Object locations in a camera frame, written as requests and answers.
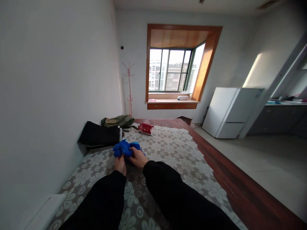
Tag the person's left hand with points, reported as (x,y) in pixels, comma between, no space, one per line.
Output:
(120,164)

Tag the person's right hand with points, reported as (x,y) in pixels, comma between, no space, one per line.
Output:
(137,159)

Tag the person's right fingers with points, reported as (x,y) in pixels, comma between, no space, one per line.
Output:
(134,151)

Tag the person's left fingers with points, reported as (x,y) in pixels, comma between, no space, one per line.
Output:
(120,158)

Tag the blue cloth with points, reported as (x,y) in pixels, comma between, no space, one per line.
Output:
(124,148)

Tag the red tissue box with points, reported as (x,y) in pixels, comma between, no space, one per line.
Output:
(145,128)

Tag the floral lace tablecloth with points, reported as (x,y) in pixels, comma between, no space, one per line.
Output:
(153,172)

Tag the black bag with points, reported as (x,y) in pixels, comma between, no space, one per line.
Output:
(100,136)

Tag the olive green backpack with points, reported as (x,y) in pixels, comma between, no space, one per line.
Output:
(117,121)

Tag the pink coat rack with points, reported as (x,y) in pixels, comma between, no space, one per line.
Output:
(129,91)

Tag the white box on windowsill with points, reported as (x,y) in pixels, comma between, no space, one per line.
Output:
(183,97)

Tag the wooden framed bay window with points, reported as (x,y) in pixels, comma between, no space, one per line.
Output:
(177,67)

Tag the white refrigerator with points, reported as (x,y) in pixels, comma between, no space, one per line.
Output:
(230,112)

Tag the grey kitchen counter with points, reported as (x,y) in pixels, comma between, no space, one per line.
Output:
(280,117)

